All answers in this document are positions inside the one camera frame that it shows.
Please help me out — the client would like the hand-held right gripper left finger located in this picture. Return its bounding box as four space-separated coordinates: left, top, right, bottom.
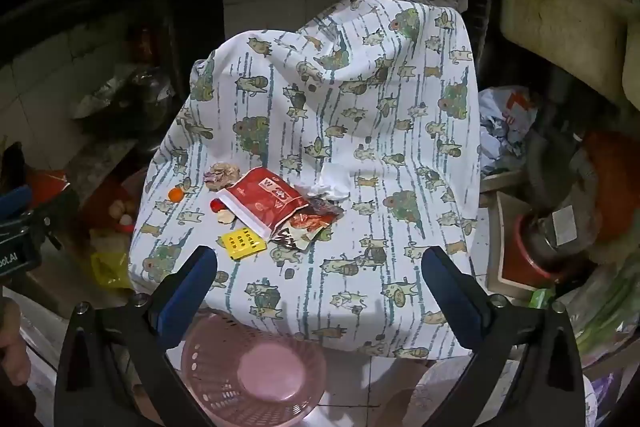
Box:
54 246 219 427

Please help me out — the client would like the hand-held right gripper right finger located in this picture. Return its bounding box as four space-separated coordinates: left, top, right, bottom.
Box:
421 246 585 427

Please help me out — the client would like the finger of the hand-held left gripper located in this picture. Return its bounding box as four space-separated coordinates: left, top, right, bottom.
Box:
0 185 81 253

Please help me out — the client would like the small yellow packet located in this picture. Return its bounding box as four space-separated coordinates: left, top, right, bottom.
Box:
219 229 267 260

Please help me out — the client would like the pink plastic basket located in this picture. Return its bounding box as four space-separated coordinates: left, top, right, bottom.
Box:
181 309 327 427

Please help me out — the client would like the red snack packet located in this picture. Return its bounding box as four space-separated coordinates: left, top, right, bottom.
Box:
212 167 310 242

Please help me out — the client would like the person's left forearm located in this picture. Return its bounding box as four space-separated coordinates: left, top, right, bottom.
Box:
0 297 32 388

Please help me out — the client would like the red box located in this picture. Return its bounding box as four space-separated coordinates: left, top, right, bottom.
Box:
30 169 71 202

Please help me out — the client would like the yellow plastic bag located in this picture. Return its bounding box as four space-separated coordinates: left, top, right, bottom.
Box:
90 252 132 290

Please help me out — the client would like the red bucket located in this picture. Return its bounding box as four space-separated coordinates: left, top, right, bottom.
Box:
500 207 566 288

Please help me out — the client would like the brown crumpled peel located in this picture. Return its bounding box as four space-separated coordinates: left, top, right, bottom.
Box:
204 162 243 192

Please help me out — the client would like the meat print snack wrapper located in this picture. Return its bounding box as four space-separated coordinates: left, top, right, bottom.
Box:
272 197 346 250

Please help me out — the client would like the green vegetable bag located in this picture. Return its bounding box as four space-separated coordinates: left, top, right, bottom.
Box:
570 257 640 358

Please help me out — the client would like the crumpled white tissue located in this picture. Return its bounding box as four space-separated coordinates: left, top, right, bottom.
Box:
295 162 351 200

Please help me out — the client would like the white red printed plastic bag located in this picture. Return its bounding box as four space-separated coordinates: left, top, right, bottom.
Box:
477 86 541 172

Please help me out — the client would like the cat printed white cloth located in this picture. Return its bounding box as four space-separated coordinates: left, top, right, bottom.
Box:
127 0 483 360

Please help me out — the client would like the stone sink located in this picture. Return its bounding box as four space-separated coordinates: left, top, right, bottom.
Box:
500 0 640 92

